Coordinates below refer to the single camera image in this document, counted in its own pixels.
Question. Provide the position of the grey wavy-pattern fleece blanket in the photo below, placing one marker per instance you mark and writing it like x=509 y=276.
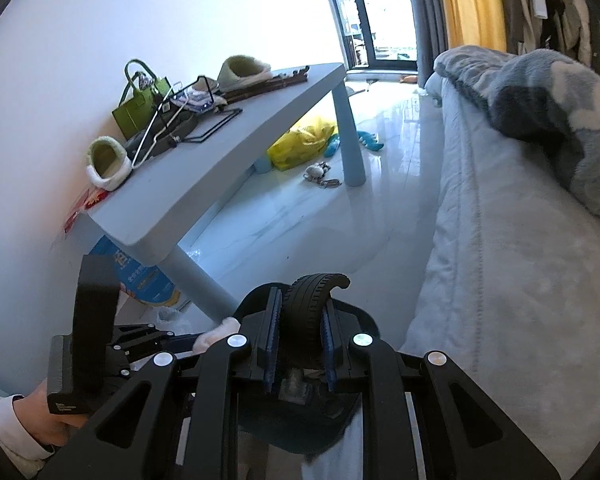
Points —
x=555 y=100

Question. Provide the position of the light blue table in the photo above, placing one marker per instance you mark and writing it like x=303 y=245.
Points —
x=205 y=160

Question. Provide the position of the green fluffy slipper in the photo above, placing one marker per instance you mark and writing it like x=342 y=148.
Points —
x=107 y=165
x=240 y=72

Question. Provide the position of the grey curtain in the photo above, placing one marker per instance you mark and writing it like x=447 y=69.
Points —
x=425 y=10

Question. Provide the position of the black rubber tyre piece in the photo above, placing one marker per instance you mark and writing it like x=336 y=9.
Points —
x=305 y=320

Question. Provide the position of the yellow curtain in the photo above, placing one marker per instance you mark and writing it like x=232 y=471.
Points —
x=470 y=5

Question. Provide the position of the keyring with grey charm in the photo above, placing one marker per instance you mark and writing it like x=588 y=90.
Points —
x=312 y=172

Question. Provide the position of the blue printed package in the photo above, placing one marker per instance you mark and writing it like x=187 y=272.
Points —
x=145 y=285

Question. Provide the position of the green handbag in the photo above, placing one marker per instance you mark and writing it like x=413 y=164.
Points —
x=135 y=110

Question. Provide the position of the beige coat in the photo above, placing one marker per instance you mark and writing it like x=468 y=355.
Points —
x=512 y=5

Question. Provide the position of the yellow plastic bag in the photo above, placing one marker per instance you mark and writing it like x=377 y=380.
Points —
x=300 y=142

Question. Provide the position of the dark wooden sticks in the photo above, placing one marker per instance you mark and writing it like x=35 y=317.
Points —
x=275 y=82

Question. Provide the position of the black coat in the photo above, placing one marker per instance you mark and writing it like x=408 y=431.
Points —
x=575 y=5

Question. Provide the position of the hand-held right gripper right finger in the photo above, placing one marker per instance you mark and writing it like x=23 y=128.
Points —
x=329 y=350

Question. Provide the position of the red packet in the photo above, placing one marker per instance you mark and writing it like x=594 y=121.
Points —
x=82 y=210

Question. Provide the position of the person's left forearm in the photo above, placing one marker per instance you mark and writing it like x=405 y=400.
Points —
x=5 y=425

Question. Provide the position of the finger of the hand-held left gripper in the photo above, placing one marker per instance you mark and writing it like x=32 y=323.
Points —
x=145 y=335
x=185 y=346

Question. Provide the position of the small blue white packet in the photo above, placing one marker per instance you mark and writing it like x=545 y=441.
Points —
x=197 y=100

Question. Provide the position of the black-framed glass door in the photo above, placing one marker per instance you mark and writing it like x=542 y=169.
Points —
x=365 y=10

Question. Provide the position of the person's left hand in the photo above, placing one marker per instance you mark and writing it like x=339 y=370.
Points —
x=50 y=427

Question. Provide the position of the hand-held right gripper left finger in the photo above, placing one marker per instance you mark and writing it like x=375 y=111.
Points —
x=272 y=340

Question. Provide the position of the small blue toy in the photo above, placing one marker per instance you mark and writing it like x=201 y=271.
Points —
x=331 y=145

